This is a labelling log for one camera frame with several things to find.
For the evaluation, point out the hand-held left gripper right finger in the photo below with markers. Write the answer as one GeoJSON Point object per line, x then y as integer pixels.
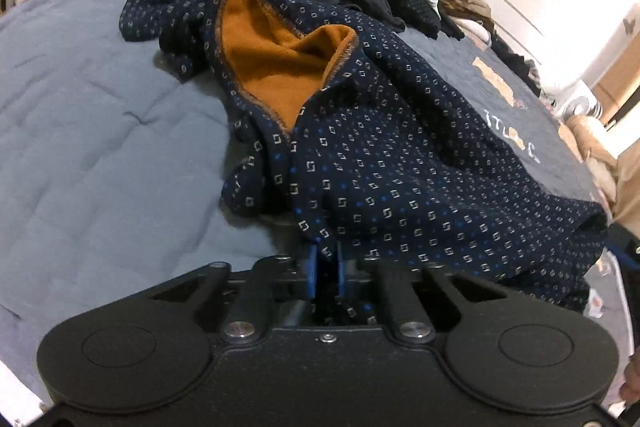
{"type": "Point", "coordinates": [342, 274]}

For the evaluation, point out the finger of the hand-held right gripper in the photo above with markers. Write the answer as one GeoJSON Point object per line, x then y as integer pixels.
{"type": "Point", "coordinates": [625, 249]}

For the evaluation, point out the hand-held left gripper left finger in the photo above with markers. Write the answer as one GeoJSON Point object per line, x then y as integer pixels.
{"type": "Point", "coordinates": [313, 274]}

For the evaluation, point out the navy patterned sweater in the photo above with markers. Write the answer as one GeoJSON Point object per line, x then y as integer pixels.
{"type": "Point", "coordinates": [400, 147]}

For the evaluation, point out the beige rolled blanket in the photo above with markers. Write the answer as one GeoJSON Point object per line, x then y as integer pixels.
{"type": "Point", "coordinates": [590, 142]}

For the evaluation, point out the white desk fan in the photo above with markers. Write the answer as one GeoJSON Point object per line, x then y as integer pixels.
{"type": "Point", "coordinates": [580, 104]}

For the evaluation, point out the brown cardboard tube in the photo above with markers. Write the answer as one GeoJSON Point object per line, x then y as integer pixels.
{"type": "Point", "coordinates": [617, 77]}

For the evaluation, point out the grey quilted bedspread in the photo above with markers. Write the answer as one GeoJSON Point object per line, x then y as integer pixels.
{"type": "Point", "coordinates": [100, 117]}

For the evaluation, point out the navy dotted folded garment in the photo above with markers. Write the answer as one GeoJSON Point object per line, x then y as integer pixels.
{"type": "Point", "coordinates": [425, 9]}

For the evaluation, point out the butterfly wall sticker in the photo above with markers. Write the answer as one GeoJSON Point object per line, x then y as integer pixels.
{"type": "Point", "coordinates": [630, 26]}

